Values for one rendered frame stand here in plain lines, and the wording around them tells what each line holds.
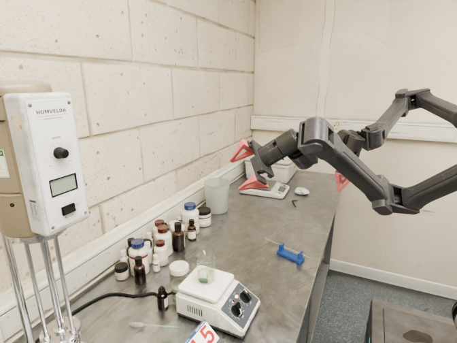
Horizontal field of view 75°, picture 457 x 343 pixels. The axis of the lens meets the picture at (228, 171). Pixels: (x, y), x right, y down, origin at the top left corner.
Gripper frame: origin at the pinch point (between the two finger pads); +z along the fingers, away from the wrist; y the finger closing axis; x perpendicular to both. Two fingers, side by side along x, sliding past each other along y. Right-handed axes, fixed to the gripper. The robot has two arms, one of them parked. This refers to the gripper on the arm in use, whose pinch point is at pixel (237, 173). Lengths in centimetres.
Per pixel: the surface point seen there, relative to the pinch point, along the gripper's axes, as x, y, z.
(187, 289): 2.4, -24.9, 22.8
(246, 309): -8.2, -33.0, 13.1
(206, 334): 1.0, -36.4, 20.2
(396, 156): -134, 39, -44
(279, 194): -77, 26, 17
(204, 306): 0.6, -30.1, 19.7
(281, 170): -92, 47, 16
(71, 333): 32, -32, 26
